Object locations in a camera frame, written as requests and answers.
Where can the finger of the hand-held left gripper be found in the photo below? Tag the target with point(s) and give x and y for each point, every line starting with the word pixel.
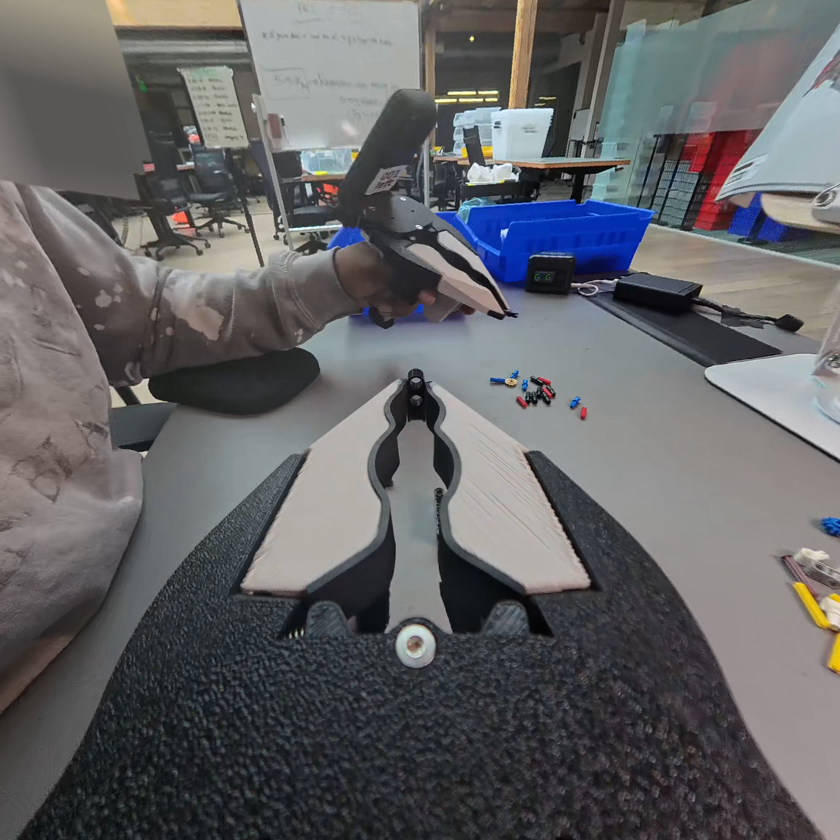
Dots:
pixel 453 250
pixel 472 294

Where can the whiteboard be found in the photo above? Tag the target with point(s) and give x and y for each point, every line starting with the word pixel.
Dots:
pixel 328 52

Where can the orange floor cone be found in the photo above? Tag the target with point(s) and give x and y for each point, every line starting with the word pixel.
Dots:
pixel 182 218

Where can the stack of clear containers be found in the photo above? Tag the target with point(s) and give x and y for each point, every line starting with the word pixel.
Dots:
pixel 472 131

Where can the red blue storage bin rack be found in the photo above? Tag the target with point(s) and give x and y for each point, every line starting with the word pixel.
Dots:
pixel 709 170

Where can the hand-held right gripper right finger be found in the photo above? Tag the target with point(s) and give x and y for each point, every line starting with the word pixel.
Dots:
pixel 512 518

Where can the white storage box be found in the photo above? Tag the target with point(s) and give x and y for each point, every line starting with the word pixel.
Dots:
pixel 522 134

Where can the grey desk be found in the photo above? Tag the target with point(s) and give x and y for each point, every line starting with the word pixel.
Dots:
pixel 656 459

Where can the long blue storage bin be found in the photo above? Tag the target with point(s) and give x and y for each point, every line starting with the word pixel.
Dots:
pixel 577 243

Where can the person's left hand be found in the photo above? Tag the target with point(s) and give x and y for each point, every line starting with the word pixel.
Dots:
pixel 361 275

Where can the black device green display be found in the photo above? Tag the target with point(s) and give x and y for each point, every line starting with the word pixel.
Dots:
pixel 550 275

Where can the person's grey sweatshirt torso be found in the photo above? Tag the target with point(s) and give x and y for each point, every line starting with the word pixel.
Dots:
pixel 59 426

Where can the wooden background table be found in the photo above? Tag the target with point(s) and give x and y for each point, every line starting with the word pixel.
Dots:
pixel 564 163

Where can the white plastic bags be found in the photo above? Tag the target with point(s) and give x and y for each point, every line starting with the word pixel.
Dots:
pixel 492 174

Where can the pile of yellow brick pieces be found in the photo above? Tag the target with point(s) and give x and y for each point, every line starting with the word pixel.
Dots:
pixel 810 607

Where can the black power adapter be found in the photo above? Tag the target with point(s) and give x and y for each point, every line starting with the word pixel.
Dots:
pixel 656 292

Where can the black chair armrest pad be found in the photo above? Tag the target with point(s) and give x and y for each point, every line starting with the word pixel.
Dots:
pixel 229 384

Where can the black office chair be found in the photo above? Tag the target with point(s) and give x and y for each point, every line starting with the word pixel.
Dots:
pixel 167 197
pixel 213 177

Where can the black desk mat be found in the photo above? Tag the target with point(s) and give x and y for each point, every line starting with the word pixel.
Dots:
pixel 689 334

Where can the paper flip chart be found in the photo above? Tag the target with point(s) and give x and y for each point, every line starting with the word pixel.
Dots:
pixel 213 105

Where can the small blue storage bin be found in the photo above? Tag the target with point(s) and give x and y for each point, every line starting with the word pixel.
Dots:
pixel 342 237

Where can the black brick pin connector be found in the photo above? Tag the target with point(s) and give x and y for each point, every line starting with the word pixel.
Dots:
pixel 415 394

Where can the person's left forearm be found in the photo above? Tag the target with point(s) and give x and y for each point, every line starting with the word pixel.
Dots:
pixel 229 308

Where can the instruction booklet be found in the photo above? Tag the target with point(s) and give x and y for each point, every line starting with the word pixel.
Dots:
pixel 800 118

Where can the scatter of small brick pins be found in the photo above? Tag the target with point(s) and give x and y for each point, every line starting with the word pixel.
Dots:
pixel 539 394

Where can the wooden pillar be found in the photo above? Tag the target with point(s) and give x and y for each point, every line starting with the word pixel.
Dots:
pixel 523 52

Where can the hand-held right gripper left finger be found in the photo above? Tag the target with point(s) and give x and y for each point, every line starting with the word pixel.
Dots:
pixel 315 525

